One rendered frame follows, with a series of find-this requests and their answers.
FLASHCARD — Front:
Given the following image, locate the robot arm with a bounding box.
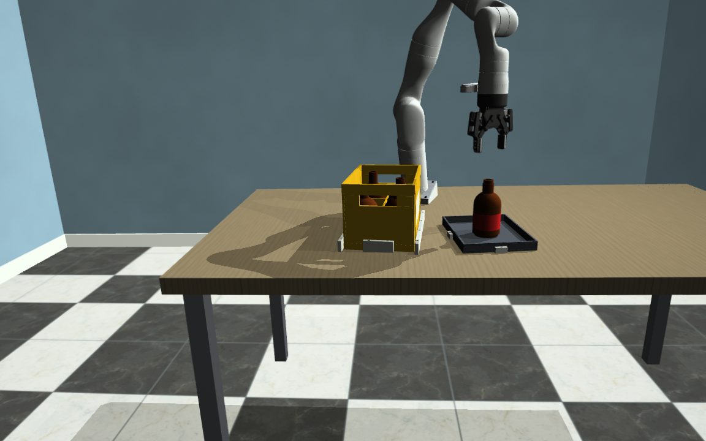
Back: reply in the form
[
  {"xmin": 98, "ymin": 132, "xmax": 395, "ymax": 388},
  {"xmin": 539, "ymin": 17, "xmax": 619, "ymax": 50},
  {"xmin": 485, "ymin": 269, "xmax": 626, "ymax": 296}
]
[{"xmin": 393, "ymin": 0, "xmax": 518, "ymax": 194}]

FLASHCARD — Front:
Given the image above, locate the yellow bottle crate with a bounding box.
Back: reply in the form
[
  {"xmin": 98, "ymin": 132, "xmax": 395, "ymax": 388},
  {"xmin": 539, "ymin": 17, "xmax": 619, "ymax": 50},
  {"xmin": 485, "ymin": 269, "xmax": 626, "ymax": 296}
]
[{"xmin": 341, "ymin": 165, "xmax": 421, "ymax": 252}]

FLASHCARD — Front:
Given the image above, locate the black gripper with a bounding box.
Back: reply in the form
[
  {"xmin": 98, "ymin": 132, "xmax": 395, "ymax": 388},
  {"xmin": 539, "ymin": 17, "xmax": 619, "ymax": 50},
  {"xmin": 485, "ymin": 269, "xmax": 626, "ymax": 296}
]
[{"xmin": 468, "ymin": 93, "xmax": 513, "ymax": 153}]

